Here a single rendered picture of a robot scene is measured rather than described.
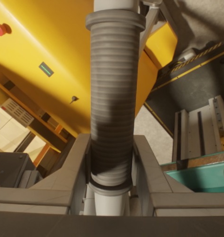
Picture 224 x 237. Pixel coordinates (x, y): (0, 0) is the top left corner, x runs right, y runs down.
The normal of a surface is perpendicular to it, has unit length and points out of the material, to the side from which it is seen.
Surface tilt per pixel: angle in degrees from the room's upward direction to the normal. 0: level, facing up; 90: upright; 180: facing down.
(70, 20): 74
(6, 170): 90
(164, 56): 22
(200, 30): 0
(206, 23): 0
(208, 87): 0
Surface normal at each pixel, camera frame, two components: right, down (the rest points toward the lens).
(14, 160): 0.03, -0.70
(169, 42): 0.00, 0.51
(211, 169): -0.29, 0.68
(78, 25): 0.61, -0.11
